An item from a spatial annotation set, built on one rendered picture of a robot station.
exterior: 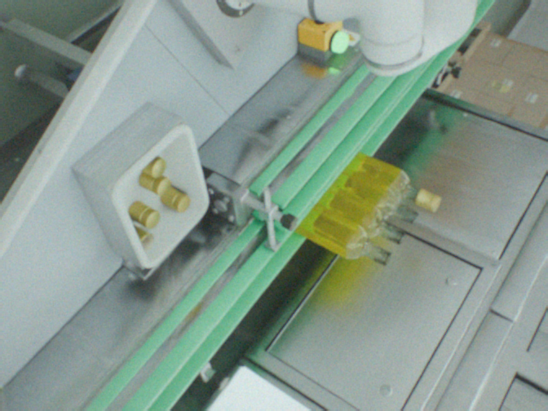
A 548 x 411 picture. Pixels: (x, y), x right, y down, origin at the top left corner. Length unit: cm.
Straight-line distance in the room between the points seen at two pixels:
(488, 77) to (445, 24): 442
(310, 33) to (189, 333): 66
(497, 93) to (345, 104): 406
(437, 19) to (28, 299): 77
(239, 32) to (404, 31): 31
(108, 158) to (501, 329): 81
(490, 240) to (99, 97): 91
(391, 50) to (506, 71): 459
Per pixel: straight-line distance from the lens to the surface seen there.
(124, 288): 111
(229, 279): 110
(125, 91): 96
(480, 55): 563
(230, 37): 106
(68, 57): 148
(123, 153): 92
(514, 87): 535
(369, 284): 128
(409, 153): 156
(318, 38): 129
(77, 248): 103
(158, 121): 96
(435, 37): 99
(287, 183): 109
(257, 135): 116
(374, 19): 89
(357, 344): 121
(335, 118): 121
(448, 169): 154
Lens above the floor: 138
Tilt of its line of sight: 24 degrees down
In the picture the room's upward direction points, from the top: 117 degrees clockwise
